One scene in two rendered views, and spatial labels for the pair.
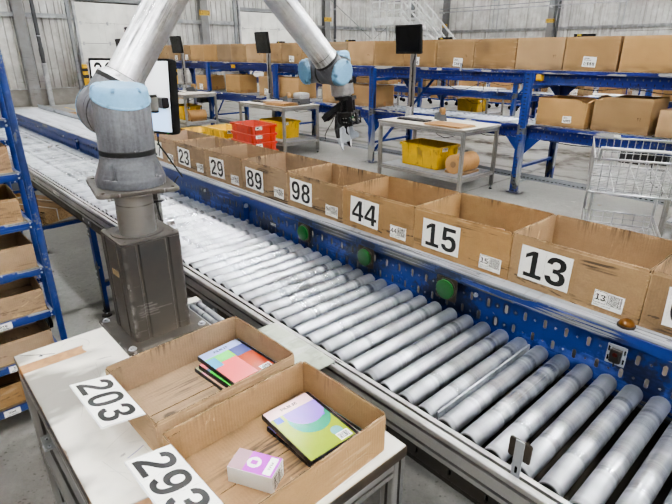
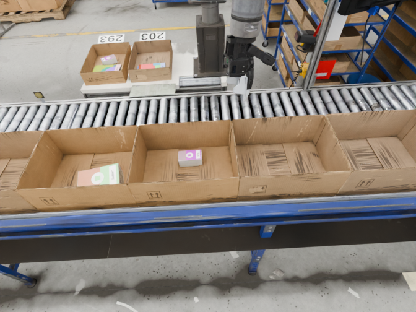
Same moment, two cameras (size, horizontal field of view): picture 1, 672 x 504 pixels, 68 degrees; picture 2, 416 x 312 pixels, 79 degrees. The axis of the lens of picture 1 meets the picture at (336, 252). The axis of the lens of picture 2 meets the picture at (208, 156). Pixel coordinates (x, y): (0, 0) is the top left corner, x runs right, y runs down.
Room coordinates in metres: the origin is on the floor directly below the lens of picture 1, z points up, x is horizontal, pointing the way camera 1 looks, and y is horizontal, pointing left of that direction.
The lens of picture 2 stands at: (2.49, -0.67, 1.78)
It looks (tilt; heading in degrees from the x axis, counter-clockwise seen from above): 51 degrees down; 132
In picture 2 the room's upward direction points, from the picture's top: 3 degrees counter-clockwise
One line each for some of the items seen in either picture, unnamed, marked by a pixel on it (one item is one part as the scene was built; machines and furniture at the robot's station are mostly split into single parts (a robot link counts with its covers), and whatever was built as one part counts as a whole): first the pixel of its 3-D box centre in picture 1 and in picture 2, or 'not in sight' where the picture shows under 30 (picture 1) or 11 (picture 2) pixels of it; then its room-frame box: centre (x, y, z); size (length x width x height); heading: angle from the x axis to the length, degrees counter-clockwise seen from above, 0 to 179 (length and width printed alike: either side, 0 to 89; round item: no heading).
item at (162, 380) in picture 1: (203, 376); (151, 60); (1.07, 0.34, 0.80); 0.38 x 0.28 x 0.10; 134
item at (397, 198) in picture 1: (399, 209); (186, 161); (2.00, -0.27, 0.96); 0.39 x 0.29 x 0.17; 42
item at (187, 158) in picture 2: not in sight; (190, 158); (1.96, -0.21, 0.91); 0.10 x 0.06 x 0.05; 44
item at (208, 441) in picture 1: (277, 441); (108, 62); (0.84, 0.12, 0.80); 0.38 x 0.28 x 0.10; 134
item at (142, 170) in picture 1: (129, 165); not in sight; (1.41, 0.59, 1.27); 0.19 x 0.19 x 0.10
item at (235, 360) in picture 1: (238, 362); (151, 69); (1.15, 0.27, 0.79); 0.19 x 0.14 x 0.02; 46
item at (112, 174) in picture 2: not in sight; (101, 182); (1.77, -0.54, 0.92); 0.16 x 0.11 x 0.07; 55
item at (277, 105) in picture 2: (240, 254); (281, 120); (2.09, 0.43, 0.72); 0.52 x 0.05 x 0.05; 132
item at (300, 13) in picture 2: not in sight; (311, 7); (1.58, 1.85, 0.79); 0.40 x 0.30 x 0.10; 134
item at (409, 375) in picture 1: (439, 356); (96, 130); (1.27, -0.31, 0.72); 0.52 x 0.05 x 0.05; 132
